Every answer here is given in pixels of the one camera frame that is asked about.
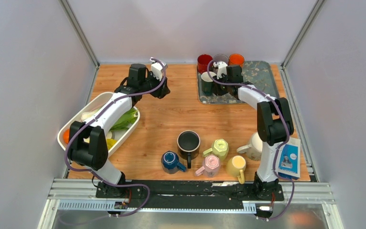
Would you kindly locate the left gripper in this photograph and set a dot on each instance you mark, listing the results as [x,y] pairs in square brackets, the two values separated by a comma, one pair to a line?
[162,91]

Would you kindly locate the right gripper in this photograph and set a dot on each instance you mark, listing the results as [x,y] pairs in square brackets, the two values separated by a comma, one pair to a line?
[217,91]

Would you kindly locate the dark green mug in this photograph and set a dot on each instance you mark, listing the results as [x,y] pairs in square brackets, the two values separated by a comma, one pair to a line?
[207,83]

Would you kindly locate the lilac grey mug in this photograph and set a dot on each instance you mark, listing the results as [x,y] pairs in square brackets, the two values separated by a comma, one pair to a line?
[221,58]

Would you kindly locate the red mug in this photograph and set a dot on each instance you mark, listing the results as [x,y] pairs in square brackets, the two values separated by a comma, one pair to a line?
[202,62]

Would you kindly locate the orange mug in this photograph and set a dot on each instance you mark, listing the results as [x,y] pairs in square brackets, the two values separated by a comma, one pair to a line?
[236,59]

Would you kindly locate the light green faceted mug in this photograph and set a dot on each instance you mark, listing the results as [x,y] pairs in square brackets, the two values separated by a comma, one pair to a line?
[219,148]

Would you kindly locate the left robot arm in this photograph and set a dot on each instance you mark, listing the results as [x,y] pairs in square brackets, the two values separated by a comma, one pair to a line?
[87,143]

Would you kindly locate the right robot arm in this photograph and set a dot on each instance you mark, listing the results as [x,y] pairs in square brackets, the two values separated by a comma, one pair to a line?
[274,125]

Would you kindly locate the black mug with gold rim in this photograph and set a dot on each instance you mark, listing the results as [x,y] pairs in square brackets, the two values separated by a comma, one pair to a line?
[188,143]

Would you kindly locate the cream white mug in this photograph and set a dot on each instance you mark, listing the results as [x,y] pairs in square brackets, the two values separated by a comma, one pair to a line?
[253,149]

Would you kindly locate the navy blue mug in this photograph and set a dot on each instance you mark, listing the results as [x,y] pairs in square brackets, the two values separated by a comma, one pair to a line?
[171,164]

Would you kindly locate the yellow mug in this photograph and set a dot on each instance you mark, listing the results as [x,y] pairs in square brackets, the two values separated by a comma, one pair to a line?
[235,167]

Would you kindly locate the pink faceted mug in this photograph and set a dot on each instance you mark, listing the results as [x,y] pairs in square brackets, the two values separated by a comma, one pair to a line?
[210,166]

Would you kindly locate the floral blue tray mat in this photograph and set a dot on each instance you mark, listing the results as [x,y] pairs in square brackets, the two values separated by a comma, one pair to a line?
[257,72]

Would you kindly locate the green leafy vegetable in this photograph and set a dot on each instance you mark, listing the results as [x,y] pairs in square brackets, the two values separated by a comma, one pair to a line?
[125,120]

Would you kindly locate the bok choy vegetable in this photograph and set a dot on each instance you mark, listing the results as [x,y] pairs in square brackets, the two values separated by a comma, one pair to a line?
[87,115]

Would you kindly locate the blue and white box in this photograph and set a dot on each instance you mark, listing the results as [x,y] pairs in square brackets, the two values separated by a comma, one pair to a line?
[288,164]

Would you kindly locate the small orange pumpkin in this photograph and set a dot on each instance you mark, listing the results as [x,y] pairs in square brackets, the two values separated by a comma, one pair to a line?
[66,136]

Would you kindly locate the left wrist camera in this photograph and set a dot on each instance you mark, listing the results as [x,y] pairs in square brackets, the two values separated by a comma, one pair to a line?
[157,70]

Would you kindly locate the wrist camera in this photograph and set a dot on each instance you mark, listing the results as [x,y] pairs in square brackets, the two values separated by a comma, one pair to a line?
[221,69]
[157,70]

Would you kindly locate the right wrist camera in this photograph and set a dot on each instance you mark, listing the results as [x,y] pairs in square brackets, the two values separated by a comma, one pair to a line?
[221,69]

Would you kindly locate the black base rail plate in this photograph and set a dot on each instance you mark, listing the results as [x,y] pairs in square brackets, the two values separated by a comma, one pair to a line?
[174,194]

